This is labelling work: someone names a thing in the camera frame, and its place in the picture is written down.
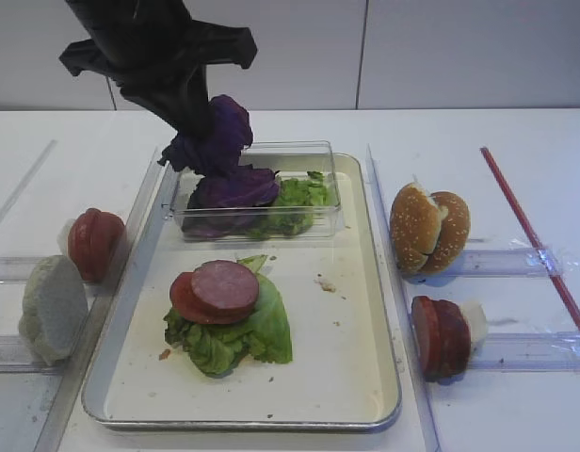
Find white bread slice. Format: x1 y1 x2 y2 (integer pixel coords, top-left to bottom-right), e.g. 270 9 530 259
18 255 89 365

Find clear far left strip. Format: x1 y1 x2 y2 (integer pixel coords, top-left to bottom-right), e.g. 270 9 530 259
0 139 58 224

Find clear plastic container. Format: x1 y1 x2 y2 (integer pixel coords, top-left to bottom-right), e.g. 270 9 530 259
163 141 341 241

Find white cheese piece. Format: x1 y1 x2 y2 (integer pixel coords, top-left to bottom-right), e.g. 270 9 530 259
459 301 488 353

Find lower left clear holder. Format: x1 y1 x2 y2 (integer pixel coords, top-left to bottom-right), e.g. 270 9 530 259
0 335 69 375

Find left sesame bun half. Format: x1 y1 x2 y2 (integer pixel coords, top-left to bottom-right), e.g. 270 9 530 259
390 183 446 275

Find green lettuce on tray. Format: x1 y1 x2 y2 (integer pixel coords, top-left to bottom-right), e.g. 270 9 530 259
164 254 293 378

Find cream metal baking tray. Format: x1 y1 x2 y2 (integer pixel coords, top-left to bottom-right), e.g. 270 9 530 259
81 153 401 431

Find tomato slice on tray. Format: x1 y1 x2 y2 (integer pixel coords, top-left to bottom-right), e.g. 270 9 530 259
169 272 256 325

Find purple cabbage leaf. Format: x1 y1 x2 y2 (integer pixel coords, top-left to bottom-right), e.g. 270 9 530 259
157 94 253 176

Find lower right clear holder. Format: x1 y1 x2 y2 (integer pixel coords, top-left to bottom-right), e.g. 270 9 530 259
468 331 580 373

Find red plastic strip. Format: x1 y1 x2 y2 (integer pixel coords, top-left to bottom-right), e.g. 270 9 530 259
479 146 580 332

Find green lettuce in container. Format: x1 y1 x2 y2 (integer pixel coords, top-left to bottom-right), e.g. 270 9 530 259
246 171 330 240

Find sesame bun half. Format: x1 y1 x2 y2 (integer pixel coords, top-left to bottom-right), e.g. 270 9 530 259
390 183 446 275
420 191 471 274

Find clear rail right of tray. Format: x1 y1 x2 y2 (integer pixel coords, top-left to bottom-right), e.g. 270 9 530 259
365 144 442 451

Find right sesame bun half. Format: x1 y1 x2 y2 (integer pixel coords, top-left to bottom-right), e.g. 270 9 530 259
420 191 471 274

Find upper right clear holder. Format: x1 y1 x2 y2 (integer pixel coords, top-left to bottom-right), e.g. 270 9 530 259
442 238 564 278

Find stacked meat patty slices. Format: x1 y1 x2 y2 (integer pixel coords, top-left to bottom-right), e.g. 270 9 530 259
411 296 471 382

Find round pink meat slice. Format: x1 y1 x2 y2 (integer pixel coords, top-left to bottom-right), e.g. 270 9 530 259
191 260 260 316

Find clear rail left of tray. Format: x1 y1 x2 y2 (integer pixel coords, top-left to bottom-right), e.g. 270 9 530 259
34 148 161 452

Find upper left clear holder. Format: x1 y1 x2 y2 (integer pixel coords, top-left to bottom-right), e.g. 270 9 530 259
0 255 97 294

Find black cloth covered gripper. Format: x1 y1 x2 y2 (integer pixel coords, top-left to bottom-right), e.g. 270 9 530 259
59 1 257 139

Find purple cabbage leaves in container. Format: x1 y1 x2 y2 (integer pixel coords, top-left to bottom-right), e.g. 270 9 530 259
181 165 280 238

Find clear holder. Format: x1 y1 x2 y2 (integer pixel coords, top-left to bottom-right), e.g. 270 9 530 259
442 238 564 278
468 331 580 373
0 335 69 375
0 255 97 294

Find clear rail of tray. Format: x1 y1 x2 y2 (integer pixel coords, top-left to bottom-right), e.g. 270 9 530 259
34 148 161 452
365 144 442 451

